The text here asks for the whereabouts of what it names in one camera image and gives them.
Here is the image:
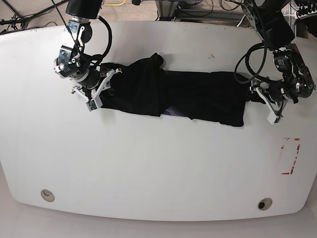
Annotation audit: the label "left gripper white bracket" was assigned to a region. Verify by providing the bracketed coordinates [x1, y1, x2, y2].
[246, 80, 298, 117]

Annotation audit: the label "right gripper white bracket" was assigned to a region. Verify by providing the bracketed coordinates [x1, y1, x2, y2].
[71, 68, 122, 102]

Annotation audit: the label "black graphic T-shirt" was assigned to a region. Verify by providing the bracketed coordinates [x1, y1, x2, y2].
[101, 53, 250, 127]

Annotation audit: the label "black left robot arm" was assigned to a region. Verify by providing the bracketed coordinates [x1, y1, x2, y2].
[236, 0, 316, 124]

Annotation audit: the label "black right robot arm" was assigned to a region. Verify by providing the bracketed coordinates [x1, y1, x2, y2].
[54, 0, 120, 103]

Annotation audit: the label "red tape rectangle marking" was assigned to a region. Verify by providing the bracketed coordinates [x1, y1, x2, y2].
[278, 137, 301, 175]

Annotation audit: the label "white power strip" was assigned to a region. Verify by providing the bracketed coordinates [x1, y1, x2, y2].
[295, 8, 317, 19]

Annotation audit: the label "right table grommet hole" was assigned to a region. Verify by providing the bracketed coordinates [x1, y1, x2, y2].
[258, 198, 272, 211]

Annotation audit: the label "table grommet hole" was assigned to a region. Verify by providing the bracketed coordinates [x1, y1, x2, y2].
[41, 189, 55, 202]
[258, 198, 272, 211]

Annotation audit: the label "black tripod legs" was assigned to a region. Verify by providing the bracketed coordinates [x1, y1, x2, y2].
[0, 0, 69, 35]

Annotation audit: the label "left table grommet hole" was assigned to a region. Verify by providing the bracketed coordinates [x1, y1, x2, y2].
[41, 189, 55, 202]

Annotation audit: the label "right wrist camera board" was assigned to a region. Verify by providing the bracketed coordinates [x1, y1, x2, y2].
[86, 98, 103, 112]

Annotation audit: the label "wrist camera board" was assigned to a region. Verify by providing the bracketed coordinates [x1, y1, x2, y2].
[267, 112, 280, 124]
[86, 98, 103, 112]

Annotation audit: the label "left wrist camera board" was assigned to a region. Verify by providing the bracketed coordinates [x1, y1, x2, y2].
[267, 112, 280, 124]

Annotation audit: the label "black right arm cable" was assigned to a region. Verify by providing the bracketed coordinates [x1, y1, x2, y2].
[51, 0, 113, 72]

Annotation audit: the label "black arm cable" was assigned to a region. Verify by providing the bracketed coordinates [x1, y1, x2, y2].
[51, 0, 113, 72]
[234, 43, 275, 86]

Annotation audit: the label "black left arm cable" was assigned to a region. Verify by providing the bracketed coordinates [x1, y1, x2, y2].
[234, 43, 275, 86]

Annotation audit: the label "yellow cable on floor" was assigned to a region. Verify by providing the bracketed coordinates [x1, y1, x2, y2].
[103, 0, 127, 7]

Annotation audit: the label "aluminium frame stand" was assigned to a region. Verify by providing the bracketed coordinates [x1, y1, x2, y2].
[155, 0, 180, 21]

